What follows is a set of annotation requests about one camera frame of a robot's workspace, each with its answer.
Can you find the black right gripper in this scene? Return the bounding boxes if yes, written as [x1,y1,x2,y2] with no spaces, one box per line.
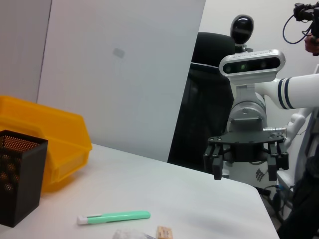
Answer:
[203,133,290,182]

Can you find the white paper ball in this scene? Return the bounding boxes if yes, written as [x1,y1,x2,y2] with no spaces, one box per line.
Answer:
[111,228,153,239]

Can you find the beige eraser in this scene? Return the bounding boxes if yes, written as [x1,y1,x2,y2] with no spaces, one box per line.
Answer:
[155,225,174,239]

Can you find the mint green pen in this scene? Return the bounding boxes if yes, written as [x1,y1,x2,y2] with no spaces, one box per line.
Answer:
[76,210,152,226]

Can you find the black mesh pen holder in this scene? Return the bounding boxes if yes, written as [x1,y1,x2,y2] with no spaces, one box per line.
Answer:
[0,129,49,228]

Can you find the black office chair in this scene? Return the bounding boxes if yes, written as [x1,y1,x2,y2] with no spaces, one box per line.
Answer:
[167,32,236,172]

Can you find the black glossy robot head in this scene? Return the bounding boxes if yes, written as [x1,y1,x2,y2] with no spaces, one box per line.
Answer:
[230,14,255,54]

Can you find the white partition board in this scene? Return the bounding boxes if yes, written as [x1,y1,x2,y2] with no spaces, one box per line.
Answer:
[37,0,206,164]

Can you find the yellow plastic storage bin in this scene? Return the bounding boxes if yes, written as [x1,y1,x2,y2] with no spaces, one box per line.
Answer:
[0,95,93,194]

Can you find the black floor cables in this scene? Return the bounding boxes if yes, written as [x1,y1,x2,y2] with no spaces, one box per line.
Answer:
[259,184,295,222]

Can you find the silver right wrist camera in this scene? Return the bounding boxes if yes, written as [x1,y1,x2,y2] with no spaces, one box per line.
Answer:
[219,49,286,84]

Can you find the black video camera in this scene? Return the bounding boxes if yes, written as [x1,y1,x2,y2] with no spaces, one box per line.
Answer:
[283,1,319,45]

